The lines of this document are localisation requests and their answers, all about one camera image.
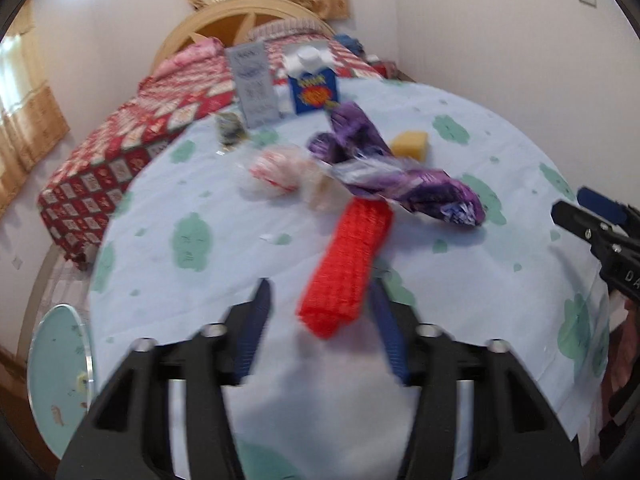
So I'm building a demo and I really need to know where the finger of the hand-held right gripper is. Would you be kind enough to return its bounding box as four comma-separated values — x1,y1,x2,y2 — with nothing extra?
550,201,617,257
577,186,640,233

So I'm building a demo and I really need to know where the dark foil wrapper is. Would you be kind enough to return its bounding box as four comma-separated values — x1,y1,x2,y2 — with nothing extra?
215,112,248,147

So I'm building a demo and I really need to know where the bed with red quilt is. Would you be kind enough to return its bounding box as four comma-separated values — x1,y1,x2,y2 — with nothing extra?
37,40,386,266

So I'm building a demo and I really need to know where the brown wooden cabinet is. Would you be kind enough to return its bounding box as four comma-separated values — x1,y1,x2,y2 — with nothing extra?
0,345,58,480

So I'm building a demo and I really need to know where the large beige curtain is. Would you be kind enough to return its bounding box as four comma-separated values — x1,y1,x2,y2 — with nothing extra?
0,25,71,216

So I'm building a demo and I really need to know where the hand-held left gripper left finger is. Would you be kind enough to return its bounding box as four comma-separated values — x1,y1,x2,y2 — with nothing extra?
56,277,275,480

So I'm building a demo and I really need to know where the clear white plastic bag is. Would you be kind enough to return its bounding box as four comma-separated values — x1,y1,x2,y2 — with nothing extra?
239,146,346,211

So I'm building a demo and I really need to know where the grey milk carton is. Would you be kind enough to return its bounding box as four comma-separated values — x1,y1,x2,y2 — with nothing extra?
225,41,281,130

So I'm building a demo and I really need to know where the pink pillow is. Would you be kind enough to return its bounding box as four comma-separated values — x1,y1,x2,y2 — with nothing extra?
162,37,226,68

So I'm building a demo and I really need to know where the round teal stool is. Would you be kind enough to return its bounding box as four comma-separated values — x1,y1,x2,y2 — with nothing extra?
27,304,96,446

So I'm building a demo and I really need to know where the yellow sponge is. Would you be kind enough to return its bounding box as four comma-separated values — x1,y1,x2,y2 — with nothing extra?
390,131,430,162

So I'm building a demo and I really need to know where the blue cloth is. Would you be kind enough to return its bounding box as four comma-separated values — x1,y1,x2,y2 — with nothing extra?
334,34,363,56

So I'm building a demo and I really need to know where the purple foil wrapper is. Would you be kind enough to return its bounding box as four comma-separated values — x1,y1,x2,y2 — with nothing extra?
306,101,487,231

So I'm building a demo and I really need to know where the beige wooden headboard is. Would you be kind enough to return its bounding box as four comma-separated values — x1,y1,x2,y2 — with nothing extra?
150,0,337,73

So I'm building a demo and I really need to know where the red foam net sleeve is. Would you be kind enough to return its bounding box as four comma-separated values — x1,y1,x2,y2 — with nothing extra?
296,197,395,340

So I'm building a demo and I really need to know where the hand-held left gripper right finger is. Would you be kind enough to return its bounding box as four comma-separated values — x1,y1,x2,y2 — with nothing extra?
367,277,583,480

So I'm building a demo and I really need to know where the person's right forearm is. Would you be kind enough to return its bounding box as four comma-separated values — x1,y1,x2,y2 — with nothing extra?
600,297,640,461

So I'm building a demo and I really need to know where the striped pillow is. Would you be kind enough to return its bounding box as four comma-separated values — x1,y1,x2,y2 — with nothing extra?
247,16,333,42

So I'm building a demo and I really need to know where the short blue carton white cap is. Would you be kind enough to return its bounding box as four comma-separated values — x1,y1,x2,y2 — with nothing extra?
282,46,341,116

